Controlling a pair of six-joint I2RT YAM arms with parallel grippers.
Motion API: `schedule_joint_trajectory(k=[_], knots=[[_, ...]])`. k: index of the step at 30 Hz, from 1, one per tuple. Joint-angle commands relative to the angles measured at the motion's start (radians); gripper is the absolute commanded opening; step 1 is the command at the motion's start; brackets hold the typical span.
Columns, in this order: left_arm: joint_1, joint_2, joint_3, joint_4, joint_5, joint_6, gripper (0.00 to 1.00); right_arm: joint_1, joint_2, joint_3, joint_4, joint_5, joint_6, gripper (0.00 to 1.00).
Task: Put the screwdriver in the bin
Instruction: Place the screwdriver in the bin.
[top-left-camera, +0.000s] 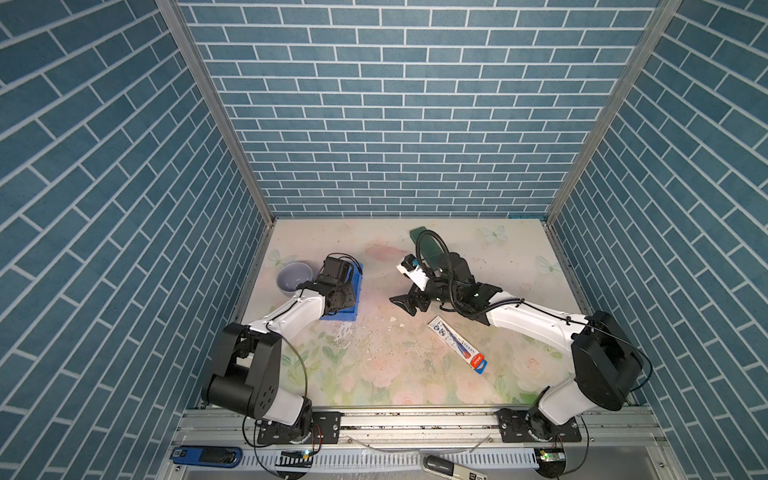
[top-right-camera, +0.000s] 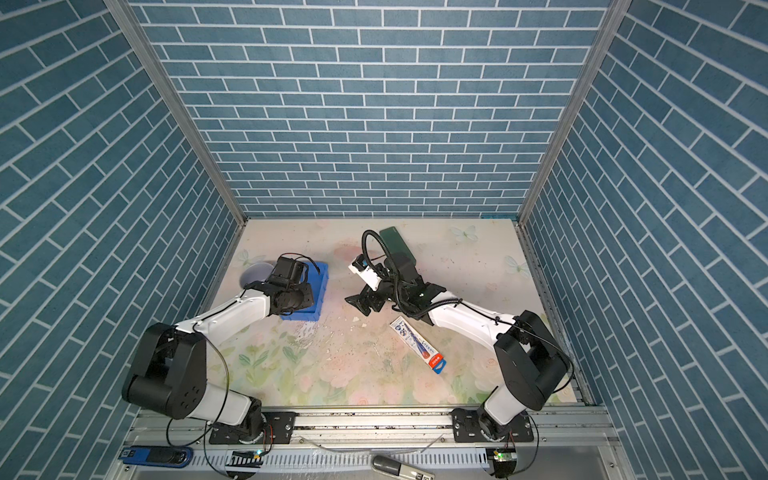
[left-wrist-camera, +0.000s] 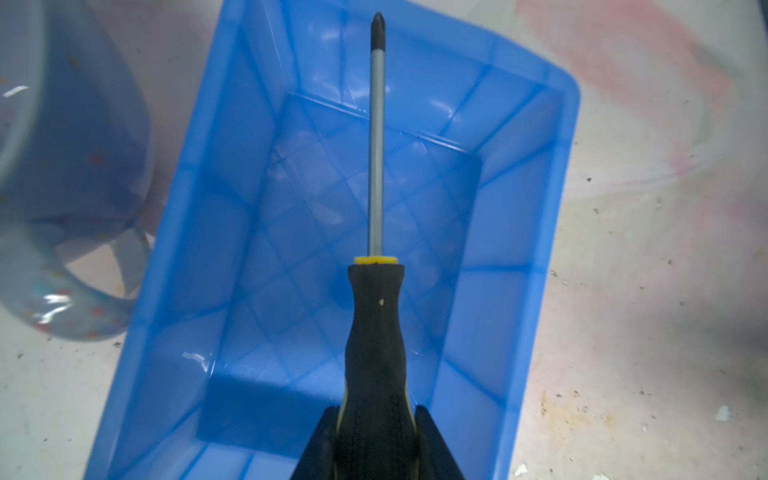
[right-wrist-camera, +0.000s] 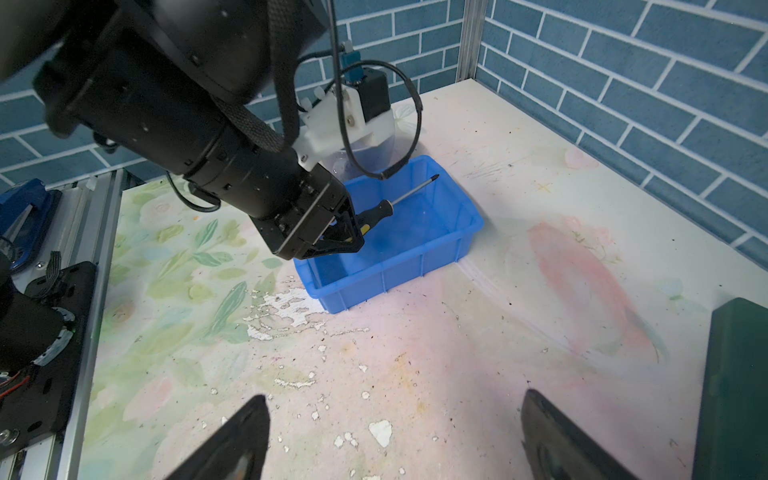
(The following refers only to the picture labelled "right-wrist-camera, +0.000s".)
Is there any aluminium front rail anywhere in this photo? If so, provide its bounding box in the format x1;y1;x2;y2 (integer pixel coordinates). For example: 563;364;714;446
1;170;128;479

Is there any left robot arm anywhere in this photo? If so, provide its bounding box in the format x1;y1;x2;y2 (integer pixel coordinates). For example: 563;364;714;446
1;1;364;260

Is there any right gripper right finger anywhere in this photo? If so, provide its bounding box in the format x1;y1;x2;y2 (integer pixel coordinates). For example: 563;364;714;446
521;389;636;480

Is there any green rectangular block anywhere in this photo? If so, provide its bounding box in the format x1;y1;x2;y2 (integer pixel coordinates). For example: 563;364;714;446
692;298;767;479

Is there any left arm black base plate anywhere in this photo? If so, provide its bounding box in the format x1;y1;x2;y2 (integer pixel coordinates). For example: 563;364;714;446
1;260;97;458

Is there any black yellow screwdriver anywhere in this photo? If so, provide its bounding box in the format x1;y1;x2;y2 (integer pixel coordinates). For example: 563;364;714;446
356;174;440;236

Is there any blue plastic bin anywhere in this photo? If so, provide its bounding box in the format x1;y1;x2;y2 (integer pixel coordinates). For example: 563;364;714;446
294;155;484;314

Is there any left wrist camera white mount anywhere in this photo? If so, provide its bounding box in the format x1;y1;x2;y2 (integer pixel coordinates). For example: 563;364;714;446
293;49;395;180

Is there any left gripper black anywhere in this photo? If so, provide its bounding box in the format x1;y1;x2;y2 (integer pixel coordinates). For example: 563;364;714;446
252;164;364;260

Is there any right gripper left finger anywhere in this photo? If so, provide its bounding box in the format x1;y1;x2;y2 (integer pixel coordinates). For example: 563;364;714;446
167;395;271;480

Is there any blue black handheld device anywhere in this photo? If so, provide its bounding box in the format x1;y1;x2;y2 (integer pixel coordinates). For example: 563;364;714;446
1;179;62;274

